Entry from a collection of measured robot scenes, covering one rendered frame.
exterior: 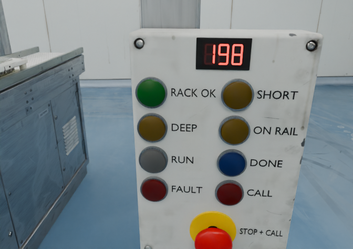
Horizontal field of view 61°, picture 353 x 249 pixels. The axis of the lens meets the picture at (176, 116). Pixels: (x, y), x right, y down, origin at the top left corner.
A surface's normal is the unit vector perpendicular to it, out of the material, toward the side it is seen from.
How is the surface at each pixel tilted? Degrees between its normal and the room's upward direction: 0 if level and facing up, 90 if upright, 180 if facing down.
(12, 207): 90
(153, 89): 87
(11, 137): 90
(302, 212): 0
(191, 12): 90
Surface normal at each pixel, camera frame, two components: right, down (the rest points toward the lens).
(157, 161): -0.03, 0.35
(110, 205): 0.00, -0.93
